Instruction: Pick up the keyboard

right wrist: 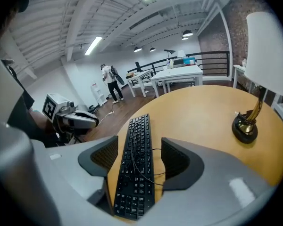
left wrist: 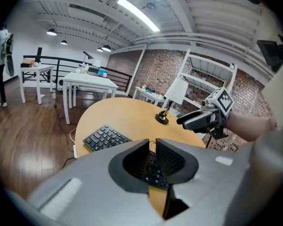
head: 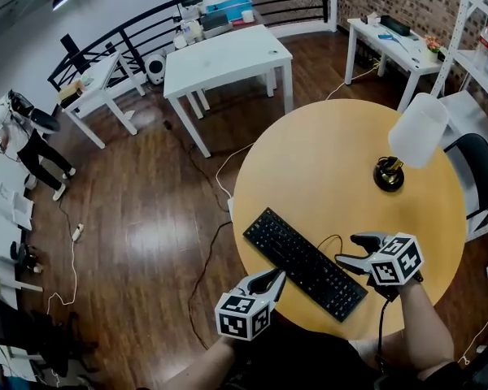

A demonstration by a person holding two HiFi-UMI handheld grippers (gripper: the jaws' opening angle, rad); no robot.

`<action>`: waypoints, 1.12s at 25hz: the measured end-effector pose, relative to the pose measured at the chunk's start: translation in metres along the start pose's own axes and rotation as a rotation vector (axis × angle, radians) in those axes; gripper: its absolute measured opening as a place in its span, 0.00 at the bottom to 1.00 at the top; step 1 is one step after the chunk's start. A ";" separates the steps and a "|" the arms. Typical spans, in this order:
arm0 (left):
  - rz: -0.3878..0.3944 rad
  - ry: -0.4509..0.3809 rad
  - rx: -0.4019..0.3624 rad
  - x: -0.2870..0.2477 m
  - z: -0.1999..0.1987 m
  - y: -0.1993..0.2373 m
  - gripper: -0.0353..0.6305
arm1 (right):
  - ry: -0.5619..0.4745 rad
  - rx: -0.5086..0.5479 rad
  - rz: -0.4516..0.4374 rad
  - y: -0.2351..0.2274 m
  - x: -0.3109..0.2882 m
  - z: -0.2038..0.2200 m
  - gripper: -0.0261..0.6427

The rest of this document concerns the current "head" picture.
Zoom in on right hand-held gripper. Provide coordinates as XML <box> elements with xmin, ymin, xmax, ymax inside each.
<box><xmin>334</xmin><ymin>231</ymin><xmax>426</xmax><ymax>302</ymax></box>

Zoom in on long white table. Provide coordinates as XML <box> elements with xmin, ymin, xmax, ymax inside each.
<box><xmin>344</xmin><ymin>17</ymin><xmax>447</xmax><ymax>114</ymax></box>

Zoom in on white round fan heater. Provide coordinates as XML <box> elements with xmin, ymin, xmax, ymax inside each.
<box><xmin>145</xmin><ymin>53</ymin><xmax>167</xmax><ymax>86</ymax></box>

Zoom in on blue storage box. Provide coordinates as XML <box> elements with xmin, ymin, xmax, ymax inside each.
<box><xmin>205</xmin><ymin>0</ymin><xmax>255</xmax><ymax>16</ymax></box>

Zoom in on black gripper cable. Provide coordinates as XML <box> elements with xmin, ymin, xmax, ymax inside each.
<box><xmin>374</xmin><ymin>297</ymin><xmax>392</xmax><ymax>371</ymax></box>

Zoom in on person's right forearm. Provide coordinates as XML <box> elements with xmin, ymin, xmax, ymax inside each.
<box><xmin>397</xmin><ymin>279</ymin><xmax>457</xmax><ymax>377</ymax></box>

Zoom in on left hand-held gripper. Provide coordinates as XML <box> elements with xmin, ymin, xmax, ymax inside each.
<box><xmin>215</xmin><ymin>267</ymin><xmax>288</xmax><ymax>343</ymax></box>

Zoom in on person's black clothing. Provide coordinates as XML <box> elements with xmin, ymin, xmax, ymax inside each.
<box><xmin>223</xmin><ymin>314</ymin><xmax>479</xmax><ymax>390</ymax></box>

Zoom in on small potted flowers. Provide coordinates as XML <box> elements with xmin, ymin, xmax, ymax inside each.
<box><xmin>423</xmin><ymin>34</ymin><xmax>443</xmax><ymax>64</ymax></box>

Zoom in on black office chair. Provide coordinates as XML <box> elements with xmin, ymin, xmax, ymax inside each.
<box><xmin>0</xmin><ymin>292</ymin><xmax>99</xmax><ymax>378</ymax></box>

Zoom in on table lamp with white shade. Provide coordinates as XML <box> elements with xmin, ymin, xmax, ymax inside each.
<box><xmin>373</xmin><ymin>92</ymin><xmax>450</xmax><ymax>193</ymax></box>

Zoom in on black metal railing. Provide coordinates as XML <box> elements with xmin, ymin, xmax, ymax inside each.
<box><xmin>46</xmin><ymin>0</ymin><xmax>331</xmax><ymax>93</ymax></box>

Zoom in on thick white floor cable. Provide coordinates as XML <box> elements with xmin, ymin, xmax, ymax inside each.
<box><xmin>214</xmin><ymin>141</ymin><xmax>256</xmax><ymax>203</ymax></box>

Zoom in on small white table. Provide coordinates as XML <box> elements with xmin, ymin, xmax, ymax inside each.
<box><xmin>58</xmin><ymin>50</ymin><xmax>148</xmax><ymax>150</ymax></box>

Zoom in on black stool seat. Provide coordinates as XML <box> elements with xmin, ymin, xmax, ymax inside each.
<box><xmin>29</xmin><ymin>108</ymin><xmax>62</xmax><ymax>135</ymax></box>

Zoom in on black keyboard cable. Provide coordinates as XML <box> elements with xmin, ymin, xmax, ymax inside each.
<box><xmin>316</xmin><ymin>233</ymin><xmax>345</xmax><ymax>259</ymax></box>

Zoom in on thin white floor cable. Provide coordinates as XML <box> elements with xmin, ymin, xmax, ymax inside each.
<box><xmin>46</xmin><ymin>236</ymin><xmax>81</xmax><ymax>317</ymax></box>

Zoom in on white desk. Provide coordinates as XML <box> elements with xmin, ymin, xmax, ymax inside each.
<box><xmin>0</xmin><ymin>127</ymin><xmax>45</xmax><ymax>293</ymax></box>

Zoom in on long black box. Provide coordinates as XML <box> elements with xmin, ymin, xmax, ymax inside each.
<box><xmin>379</xmin><ymin>14</ymin><xmax>412</xmax><ymax>38</ymax></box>

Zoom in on clear plastic bottle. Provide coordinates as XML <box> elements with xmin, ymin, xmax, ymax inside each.
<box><xmin>473</xmin><ymin>22</ymin><xmax>488</xmax><ymax>72</ymax></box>

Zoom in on person's left forearm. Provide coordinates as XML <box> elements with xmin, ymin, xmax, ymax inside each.
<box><xmin>161</xmin><ymin>334</ymin><xmax>239</xmax><ymax>390</ymax></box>

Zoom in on white metal shelf rack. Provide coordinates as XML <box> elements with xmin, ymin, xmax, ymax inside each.
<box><xmin>429</xmin><ymin>0</ymin><xmax>488</xmax><ymax>243</ymax></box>

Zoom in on black floor cable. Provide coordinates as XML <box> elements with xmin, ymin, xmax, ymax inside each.
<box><xmin>185</xmin><ymin>219</ymin><xmax>233</xmax><ymax>352</ymax></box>

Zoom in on large white table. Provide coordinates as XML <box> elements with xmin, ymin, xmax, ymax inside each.
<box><xmin>163</xmin><ymin>24</ymin><xmax>294</xmax><ymax>159</ymax></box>

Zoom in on black keyboard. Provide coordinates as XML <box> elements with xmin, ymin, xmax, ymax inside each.
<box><xmin>242</xmin><ymin>206</ymin><xmax>369</xmax><ymax>323</ymax></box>

